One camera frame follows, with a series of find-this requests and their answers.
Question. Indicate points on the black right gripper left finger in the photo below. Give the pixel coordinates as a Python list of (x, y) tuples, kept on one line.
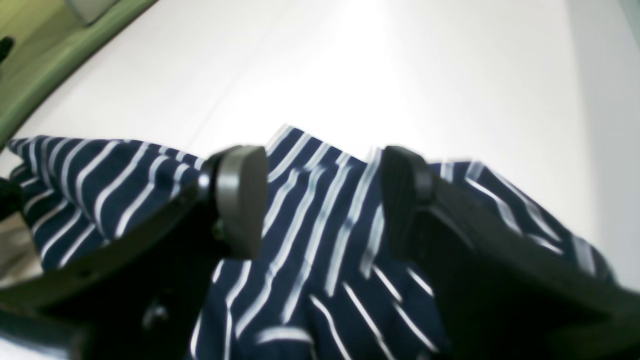
[(139, 298)]

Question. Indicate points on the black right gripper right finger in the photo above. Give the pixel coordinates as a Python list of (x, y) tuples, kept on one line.
[(500, 296)]

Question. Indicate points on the navy white striped t-shirt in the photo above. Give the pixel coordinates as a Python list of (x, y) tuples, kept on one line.
[(324, 286)]

